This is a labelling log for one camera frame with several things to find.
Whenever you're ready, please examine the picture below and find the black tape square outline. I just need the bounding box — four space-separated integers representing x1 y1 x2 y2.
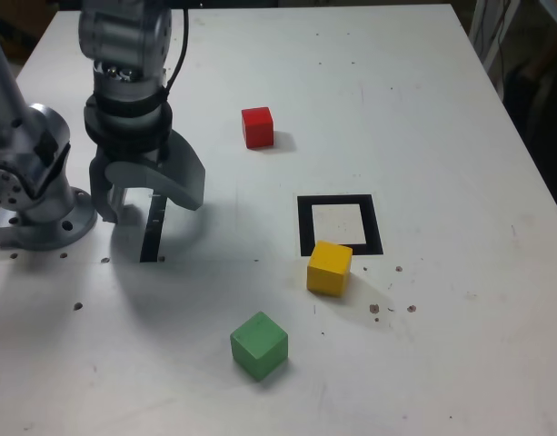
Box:
296 193 384 258

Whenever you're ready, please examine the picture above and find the red cube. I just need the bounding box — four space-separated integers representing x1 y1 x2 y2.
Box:
241 106 274 149

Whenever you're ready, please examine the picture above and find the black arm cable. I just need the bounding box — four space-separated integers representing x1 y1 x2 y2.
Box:
162 5 191 99

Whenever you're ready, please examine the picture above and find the black tape strip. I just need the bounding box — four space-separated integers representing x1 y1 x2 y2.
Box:
139 194 169 263

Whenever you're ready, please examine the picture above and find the yellow cube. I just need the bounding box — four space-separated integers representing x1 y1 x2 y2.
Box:
306 240 354 298

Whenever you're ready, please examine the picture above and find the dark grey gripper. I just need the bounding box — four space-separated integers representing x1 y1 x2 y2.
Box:
88 130 206 225

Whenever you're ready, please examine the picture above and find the green cube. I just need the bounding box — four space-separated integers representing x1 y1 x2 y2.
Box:
229 311 290 382

